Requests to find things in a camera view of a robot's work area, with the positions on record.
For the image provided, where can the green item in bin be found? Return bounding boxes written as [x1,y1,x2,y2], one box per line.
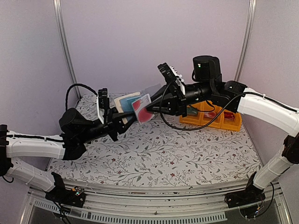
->
[187,106,199,116]

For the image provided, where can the aluminium frame post right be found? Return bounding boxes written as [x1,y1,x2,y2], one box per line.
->
[234,0,256,82]

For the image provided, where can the floral patterned table mat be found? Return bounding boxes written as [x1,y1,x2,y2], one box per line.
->
[48,92,262,187]

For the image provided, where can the aluminium front rail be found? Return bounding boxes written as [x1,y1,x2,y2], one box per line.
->
[20,179,292,224]

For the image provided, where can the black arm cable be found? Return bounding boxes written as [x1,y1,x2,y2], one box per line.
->
[160,81,264,131]
[65,83,99,110]

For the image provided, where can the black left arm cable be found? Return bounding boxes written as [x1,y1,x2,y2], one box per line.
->
[65,83,99,110]

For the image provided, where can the red cards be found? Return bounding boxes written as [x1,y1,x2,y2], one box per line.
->
[224,112,235,121]

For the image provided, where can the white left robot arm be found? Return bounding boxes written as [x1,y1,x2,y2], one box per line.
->
[0,108,136,192]

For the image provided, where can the yellow bin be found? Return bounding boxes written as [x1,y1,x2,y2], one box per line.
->
[200,101,222,128]
[179,104,203,125]
[221,110,242,132]

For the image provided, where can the pink red item in bin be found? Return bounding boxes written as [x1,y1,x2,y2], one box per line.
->
[204,112,217,119]

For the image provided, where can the yellow bin right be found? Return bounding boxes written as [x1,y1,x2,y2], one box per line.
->
[221,110,242,132]

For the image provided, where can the aluminium frame post left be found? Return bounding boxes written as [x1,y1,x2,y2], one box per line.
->
[53,0,77,84]

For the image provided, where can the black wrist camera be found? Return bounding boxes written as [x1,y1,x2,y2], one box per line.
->
[96,88,110,125]
[157,63,186,95]

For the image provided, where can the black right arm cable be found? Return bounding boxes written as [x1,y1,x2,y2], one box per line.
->
[160,81,264,131]

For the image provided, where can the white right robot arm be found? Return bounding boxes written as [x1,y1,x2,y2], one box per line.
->
[146,56,299,191]

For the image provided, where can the teal green credit card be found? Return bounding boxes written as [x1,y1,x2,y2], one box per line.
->
[120,96,141,112]

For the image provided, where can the aluminium frame post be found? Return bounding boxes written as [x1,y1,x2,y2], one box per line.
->
[234,0,256,82]
[53,0,77,84]

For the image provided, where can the yellow bin middle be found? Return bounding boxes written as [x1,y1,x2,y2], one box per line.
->
[200,101,222,128]

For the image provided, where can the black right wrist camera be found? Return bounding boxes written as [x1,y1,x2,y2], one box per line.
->
[157,63,186,95]

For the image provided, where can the pink red circle card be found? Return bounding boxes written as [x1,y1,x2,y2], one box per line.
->
[131,94,154,124]

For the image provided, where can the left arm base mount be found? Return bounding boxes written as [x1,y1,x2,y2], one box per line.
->
[45,172,86,208]

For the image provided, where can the yellow bin left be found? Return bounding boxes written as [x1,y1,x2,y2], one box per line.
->
[179,104,203,125]

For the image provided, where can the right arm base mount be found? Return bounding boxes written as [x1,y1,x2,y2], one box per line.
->
[224,173,266,208]

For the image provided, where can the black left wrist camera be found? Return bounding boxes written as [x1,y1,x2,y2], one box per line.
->
[96,88,110,125]

